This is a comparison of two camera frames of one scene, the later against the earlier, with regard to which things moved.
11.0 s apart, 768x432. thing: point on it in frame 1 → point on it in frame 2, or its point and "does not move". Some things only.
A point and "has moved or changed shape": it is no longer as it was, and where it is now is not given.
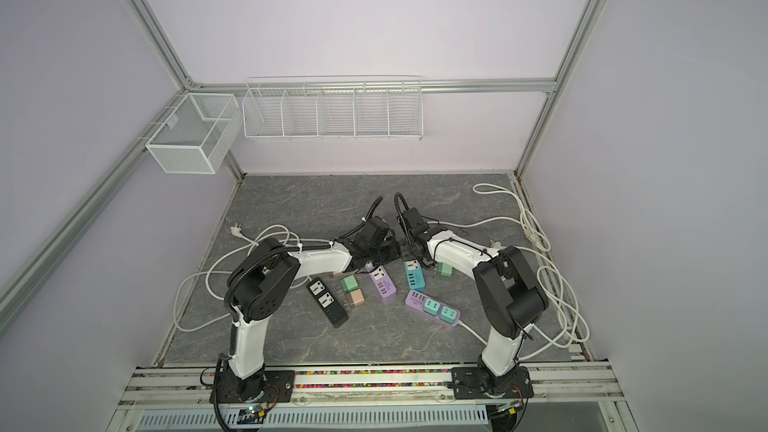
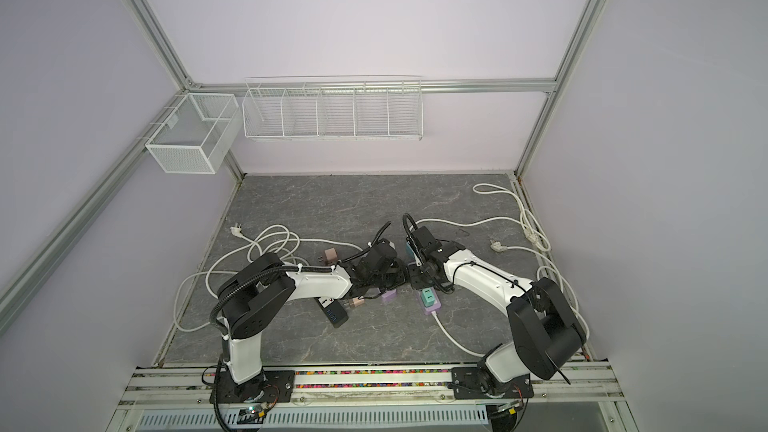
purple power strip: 432,308 has moved or changed shape
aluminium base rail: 567,398 does not move
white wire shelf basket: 348,108 does not move
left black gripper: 394,245 → 401,274
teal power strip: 414,274 has moved or changed shape
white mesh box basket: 199,135 does not move
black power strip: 327,302 does not move
